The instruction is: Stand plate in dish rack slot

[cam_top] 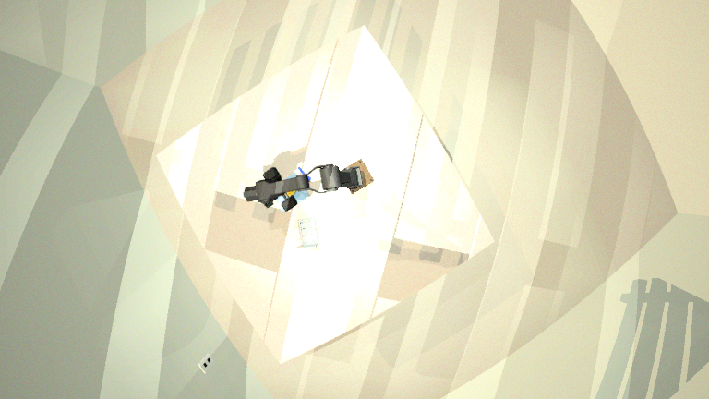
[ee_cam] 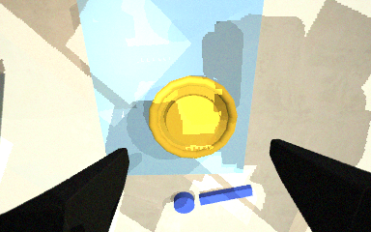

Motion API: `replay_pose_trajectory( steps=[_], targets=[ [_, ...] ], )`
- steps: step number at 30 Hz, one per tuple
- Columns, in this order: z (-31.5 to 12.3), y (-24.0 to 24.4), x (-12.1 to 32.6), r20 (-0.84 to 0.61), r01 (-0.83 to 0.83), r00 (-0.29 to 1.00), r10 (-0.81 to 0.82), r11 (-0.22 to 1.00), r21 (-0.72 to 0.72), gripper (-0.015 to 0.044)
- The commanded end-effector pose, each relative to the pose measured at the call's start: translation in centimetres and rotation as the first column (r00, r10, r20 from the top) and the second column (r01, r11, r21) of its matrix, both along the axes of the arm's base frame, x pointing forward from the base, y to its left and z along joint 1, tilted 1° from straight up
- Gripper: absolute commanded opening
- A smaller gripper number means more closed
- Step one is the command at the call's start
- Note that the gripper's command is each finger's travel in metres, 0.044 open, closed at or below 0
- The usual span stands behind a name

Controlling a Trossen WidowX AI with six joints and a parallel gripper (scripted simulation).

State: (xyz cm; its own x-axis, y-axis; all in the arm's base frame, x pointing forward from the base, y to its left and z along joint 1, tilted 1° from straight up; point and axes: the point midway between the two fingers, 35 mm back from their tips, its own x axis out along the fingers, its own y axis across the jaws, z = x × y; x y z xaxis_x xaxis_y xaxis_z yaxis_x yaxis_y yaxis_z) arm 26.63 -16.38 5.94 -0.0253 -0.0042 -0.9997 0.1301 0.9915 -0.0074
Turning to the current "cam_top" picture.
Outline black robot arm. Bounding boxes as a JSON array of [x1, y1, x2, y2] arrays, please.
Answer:
[[243, 163, 364, 208]]

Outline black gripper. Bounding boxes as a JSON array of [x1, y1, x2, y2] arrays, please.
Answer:
[[262, 167, 298, 212]]

